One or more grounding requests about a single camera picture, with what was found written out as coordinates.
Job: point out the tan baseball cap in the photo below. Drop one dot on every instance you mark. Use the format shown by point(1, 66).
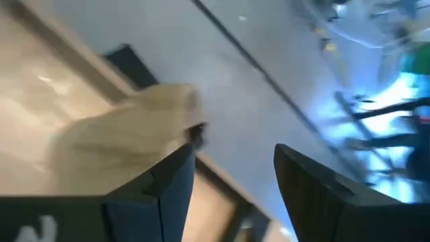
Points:
point(117, 141)

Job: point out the black metal furniture legs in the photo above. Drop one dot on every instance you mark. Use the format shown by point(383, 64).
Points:
point(418, 151)

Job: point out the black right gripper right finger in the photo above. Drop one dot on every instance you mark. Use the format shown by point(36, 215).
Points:
point(322, 208)

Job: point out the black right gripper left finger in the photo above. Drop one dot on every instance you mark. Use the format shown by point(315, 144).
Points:
point(158, 205)

